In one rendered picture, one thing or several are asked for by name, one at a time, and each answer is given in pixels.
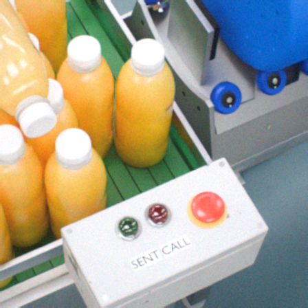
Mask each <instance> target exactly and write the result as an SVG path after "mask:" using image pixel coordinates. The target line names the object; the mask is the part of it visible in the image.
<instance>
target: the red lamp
mask: <svg viewBox="0 0 308 308"><path fill-rule="evenodd" d="M147 216H148V218H149V220H150V221H152V222H153V223H158V224H159V223H163V222H165V221H166V220H167V219H168V209H167V207H166V206H165V205H163V204H161V203H155V204H153V205H152V206H151V207H150V208H149V209H148V212H147Z"/></svg>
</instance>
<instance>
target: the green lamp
mask: <svg viewBox="0 0 308 308"><path fill-rule="evenodd" d="M118 230H119V232H120V234H121V235H123V236H125V237H132V236H134V235H136V234H137V232H138V230H139V224H138V222H137V220H136V219H135V218H133V217H123V218H122V219H121V220H120V222H119V224H118Z"/></svg>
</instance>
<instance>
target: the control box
mask: <svg viewBox="0 0 308 308"><path fill-rule="evenodd" d="M203 192H214V193H217V194H218V195H219V196H220V197H221V198H222V199H223V201H224V203H225V209H224V213H223V216H222V218H220V220H218V221H215V222H214V223H204V222H202V221H200V220H198V219H197V218H196V217H195V216H194V215H193V213H192V212H191V206H192V202H193V198H194V196H195V195H197V194H199V193H203ZM153 204H163V205H165V206H166V207H167V209H168V219H167V220H166V221H165V222H163V223H159V224H158V223H153V222H152V221H150V220H149V218H148V216H147V212H148V209H149V208H150V207H151V206H152V205H153ZM123 217H133V218H135V219H136V220H137V222H138V224H139V230H138V232H137V234H136V235H134V236H131V237H126V236H123V235H121V234H120V232H119V230H118V224H119V222H120V220H121V219H122V218H123ZM60 231H61V236H62V241H63V252H64V259H65V265H66V268H67V269H68V271H69V273H70V275H71V277H72V278H73V280H74V282H75V284H76V286H77V288H78V290H79V292H80V294H81V296H82V297H83V299H84V301H85V303H86V305H87V307H88V308H162V307H165V306H167V305H169V304H171V303H174V302H176V301H178V300H180V299H182V298H184V297H186V296H188V295H189V294H193V293H195V292H198V291H199V290H201V289H203V288H204V287H207V286H209V285H211V284H213V283H215V282H218V281H220V280H222V279H224V278H226V277H228V276H229V275H231V274H233V273H235V272H237V271H239V270H242V269H243V268H245V267H247V266H250V265H253V264H254V261H255V258H256V255H257V254H258V251H259V248H260V246H261V244H262V242H263V239H264V236H265V235H266V233H267V231H268V227H267V226H266V224H265V221H264V220H263V219H262V217H261V216H260V214H259V212H258V210H257V209H256V207H255V206H254V204H253V203H252V201H251V200H250V198H249V196H248V194H247V193H246V191H245V190H244V188H243V187H242V185H241V183H240V181H239V180H238V179H237V176H236V175H235V174H234V172H233V171H232V169H231V167H230V165H229V164H228V163H227V161H226V159H225V158H221V159H218V160H217V161H215V162H213V163H211V164H208V165H206V166H203V167H201V168H198V169H197V170H195V171H193V172H191V173H186V174H185V175H182V176H180V177H178V178H175V179H173V180H171V181H169V182H167V183H165V184H162V185H161V186H158V187H156V188H153V189H151V190H148V191H146V192H144V193H142V194H141V195H138V196H136V197H132V198H130V199H127V200H125V201H123V202H120V203H119V204H117V205H114V206H112V207H110V208H107V209H106V210H102V211H100V212H97V213H96V214H93V215H91V216H89V217H87V218H85V219H82V220H79V221H76V222H75V223H72V224H70V225H68V226H65V227H64V228H61V230H60ZM183 239H184V240H183ZM177 241H179V244H180V245H181V246H184V245H185V246H184V247H183V248H180V246H179V244H178V242H177ZM184 241H185V242H186V244H188V243H190V244H188V245H186V244H185V243H184ZM171 243H173V244H175V245H176V246H177V247H178V248H180V249H178V248H174V249H173V252H172V246H171ZM166 245H167V246H168V247H165V246H166ZM163 247H165V248H164V252H165V253H169V252H171V253H169V254H165V253H163V251H162V249H163ZM156 250H157V251H156ZM154 251H156V252H155V253H156V255H157V257H158V258H157V257H156V255H155V254H154V253H151V252H154ZM149 254H150V255H151V257H152V259H153V261H150V260H148V259H151V258H150V256H149ZM143 256H145V257H146V258H145V260H146V262H147V263H145V261H144V259H143ZM140 257H141V259H138V258H140ZM147 258H148V259H147ZM136 259H138V261H139V262H140V261H143V262H141V263H140V264H141V265H142V264H144V263H145V265H143V266H140V265H139V263H138V262H137V260H136ZM131 261H135V262H132V263H135V264H137V265H138V268H136V269H134V267H137V265H133V264H131Z"/></svg>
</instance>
